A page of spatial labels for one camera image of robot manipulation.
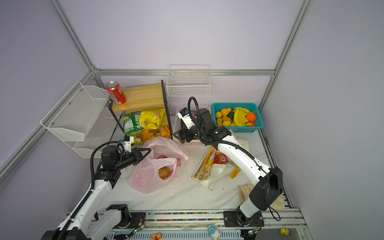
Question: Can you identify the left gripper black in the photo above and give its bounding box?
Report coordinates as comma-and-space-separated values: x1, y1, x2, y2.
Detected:
114, 147, 151, 171

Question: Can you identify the red cola can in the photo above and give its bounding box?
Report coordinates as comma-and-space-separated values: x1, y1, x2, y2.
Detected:
213, 154, 229, 165
107, 81, 127, 105

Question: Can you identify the white canvas tote bag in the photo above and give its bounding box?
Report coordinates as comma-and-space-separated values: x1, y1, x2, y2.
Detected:
192, 146, 241, 191

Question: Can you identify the pink plastic grocery bag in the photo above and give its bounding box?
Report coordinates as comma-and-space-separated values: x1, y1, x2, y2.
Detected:
128, 137, 189, 194

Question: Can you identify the brown potato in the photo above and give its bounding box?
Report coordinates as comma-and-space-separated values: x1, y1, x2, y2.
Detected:
158, 167, 171, 180

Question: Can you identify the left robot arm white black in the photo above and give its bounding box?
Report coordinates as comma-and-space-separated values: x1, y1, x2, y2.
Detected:
42, 137, 152, 240

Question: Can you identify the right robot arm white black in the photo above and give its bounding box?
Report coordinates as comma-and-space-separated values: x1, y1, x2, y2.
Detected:
174, 97, 283, 227

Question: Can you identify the white plastic vegetable basket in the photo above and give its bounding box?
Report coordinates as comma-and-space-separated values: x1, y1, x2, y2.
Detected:
172, 104, 212, 145

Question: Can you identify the yellow pear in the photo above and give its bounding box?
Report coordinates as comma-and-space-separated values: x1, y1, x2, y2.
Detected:
220, 108, 232, 117

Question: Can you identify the teal plastic fruit basket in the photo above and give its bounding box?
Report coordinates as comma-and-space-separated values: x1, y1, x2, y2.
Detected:
212, 103, 264, 133

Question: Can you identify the banana bunch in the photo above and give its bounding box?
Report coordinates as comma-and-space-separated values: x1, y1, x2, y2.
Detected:
234, 107, 250, 127

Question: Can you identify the green snack bag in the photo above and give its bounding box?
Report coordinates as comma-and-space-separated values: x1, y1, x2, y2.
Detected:
123, 112, 143, 135

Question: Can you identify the orange fruit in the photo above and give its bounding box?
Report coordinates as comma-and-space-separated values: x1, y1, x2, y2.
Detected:
246, 112, 257, 122

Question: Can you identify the yellow chips bag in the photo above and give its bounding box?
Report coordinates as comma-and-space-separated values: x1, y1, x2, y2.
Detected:
139, 108, 166, 129

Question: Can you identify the wooden two-tier shelf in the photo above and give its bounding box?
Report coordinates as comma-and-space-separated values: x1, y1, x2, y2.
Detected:
109, 83, 172, 145

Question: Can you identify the orange bear toy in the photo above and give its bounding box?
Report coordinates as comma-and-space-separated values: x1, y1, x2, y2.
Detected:
150, 233, 163, 240

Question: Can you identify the blue white toy figure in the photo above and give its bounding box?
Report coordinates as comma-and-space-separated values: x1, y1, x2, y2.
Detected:
208, 225, 221, 240

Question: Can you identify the yellow minion toy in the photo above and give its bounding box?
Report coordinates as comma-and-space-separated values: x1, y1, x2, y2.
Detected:
280, 228, 292, 237

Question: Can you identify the white mesh wall rack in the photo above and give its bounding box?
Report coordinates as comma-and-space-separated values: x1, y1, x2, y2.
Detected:
41, 82, 118, 159

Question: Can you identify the white wire wall basket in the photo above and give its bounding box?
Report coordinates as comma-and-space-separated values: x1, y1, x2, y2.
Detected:
166, 65, 211, 97

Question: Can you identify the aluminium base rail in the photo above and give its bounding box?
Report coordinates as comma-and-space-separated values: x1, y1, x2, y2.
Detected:
53, 207, 314, 240

